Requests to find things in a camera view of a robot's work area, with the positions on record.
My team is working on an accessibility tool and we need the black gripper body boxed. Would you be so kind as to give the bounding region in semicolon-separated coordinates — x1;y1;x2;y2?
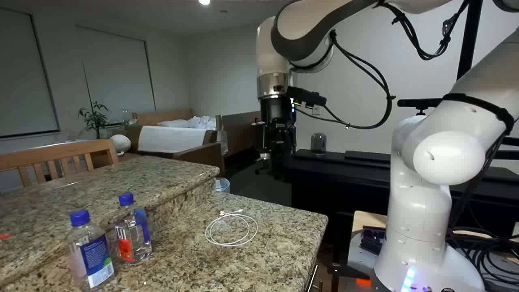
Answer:
260;93;296;142

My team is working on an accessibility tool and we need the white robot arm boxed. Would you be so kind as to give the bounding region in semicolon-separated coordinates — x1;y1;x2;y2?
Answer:
257;0;519;292

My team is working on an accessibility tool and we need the grey cylinder speaker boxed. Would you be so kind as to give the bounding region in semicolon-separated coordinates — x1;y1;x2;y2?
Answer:
312;132;326;152

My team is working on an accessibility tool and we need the bed with white sheets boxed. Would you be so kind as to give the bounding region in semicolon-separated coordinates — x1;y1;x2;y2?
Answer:
125;108;260;165

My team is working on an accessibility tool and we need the black low cabinet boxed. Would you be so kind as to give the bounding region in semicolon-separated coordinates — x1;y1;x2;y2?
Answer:
284;149;519;235

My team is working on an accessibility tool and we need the clear plastic cup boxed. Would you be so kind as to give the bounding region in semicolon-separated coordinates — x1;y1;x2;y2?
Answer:
215;176;231;194

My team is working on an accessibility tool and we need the white round lamp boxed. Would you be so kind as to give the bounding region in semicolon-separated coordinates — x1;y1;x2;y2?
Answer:
112;134;132;152

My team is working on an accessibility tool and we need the green potted plant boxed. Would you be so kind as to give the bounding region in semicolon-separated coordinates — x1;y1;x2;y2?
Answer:
78;100;109;137

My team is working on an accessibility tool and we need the small clear water bottle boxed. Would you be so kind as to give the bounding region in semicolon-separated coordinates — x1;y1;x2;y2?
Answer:
116;191;153;264

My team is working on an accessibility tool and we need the large clear water bottle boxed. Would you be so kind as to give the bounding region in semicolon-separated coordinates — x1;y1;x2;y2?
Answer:
67;209;116;292

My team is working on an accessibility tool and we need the wooden chair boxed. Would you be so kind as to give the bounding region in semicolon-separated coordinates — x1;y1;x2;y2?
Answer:
0;139;119;186

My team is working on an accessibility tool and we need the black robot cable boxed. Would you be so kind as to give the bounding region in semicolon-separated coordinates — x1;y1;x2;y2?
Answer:
289;0;472;131

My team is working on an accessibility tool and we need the dark camera pole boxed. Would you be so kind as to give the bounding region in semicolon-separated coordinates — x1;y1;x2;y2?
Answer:
458;0;484;77

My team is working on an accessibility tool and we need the black cable bundle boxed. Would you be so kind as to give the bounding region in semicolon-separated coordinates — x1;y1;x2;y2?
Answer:
453;228;519;288

